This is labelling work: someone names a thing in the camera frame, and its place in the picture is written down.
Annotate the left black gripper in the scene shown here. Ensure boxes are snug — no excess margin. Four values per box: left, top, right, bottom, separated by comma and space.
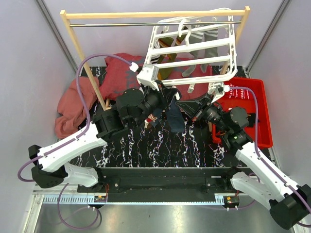
133, 80, 178, 129

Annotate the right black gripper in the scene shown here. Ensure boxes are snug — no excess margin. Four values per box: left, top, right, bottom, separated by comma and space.
175, 92, 231, 133

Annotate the navy dark sock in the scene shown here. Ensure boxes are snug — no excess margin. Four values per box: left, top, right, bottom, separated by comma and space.
166, 99, 185, 133
144, 109, 162, 129

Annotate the olive green ribbed sock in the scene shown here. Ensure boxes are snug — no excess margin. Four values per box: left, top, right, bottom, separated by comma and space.
155, 34, 186, 81

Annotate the white plastic clip hanger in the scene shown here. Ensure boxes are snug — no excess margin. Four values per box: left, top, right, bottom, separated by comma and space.
137, 7, 238, 94

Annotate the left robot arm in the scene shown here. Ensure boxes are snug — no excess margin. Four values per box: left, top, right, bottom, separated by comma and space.
29, 83, 179, 192

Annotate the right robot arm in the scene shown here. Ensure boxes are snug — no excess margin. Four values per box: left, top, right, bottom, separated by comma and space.
176, 95, 311, 230

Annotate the red patterned pillow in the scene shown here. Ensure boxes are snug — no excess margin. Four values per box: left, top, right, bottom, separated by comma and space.
99, 53, 217, 100

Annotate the grey striped sock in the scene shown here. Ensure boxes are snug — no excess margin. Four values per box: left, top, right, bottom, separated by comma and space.
182, 25, 219, 77

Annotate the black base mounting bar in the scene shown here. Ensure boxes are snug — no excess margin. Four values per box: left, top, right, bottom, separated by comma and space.
77, 167, 250, 205

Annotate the pink crumpled cloth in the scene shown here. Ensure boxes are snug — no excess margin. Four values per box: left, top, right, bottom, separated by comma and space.
54, 77, 97, 139

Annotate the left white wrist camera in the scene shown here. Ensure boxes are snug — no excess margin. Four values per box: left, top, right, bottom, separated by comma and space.
137, 64, 159, 91

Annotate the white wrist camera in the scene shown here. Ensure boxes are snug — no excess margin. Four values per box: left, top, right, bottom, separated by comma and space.
207, 82, 230, 103
137, 64, 159, 91

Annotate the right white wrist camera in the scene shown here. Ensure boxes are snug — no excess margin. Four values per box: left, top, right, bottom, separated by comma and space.
207, 82, 230, 103

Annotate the metal rack rail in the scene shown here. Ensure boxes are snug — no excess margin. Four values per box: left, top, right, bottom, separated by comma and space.
69, 21, 242, 28

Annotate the wooden clothes rack frame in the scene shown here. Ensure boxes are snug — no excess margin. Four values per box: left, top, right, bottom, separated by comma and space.
60, 6, 251, 132

